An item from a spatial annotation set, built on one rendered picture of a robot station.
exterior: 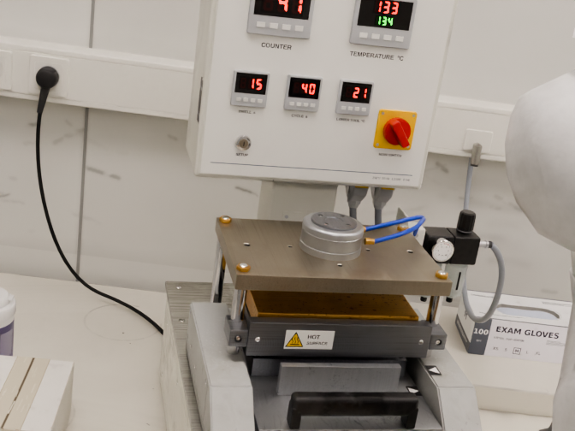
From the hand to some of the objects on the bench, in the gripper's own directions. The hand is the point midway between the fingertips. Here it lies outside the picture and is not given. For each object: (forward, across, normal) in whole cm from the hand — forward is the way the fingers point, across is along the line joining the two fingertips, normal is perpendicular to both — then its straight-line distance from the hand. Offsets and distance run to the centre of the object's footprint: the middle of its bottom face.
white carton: (+41, -39, -44) cm, 72 cm away
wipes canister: (+41, +56, -38) cm, 78 cm away
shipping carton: (+31, +50, -23) cm, 63 cm away
